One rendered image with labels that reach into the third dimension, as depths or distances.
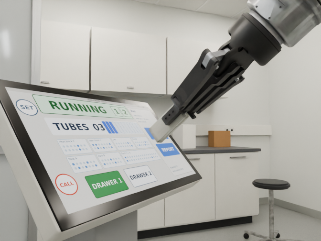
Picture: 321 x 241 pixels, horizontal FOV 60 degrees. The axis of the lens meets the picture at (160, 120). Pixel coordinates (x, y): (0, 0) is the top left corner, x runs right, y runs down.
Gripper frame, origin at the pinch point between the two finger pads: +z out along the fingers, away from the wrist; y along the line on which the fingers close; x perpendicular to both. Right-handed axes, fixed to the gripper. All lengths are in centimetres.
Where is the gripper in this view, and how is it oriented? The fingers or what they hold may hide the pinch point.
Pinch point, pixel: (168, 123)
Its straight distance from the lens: 46.6
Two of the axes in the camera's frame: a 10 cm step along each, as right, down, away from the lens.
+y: -5.5, -0.7, -8.3
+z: -6.6, 6.5, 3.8
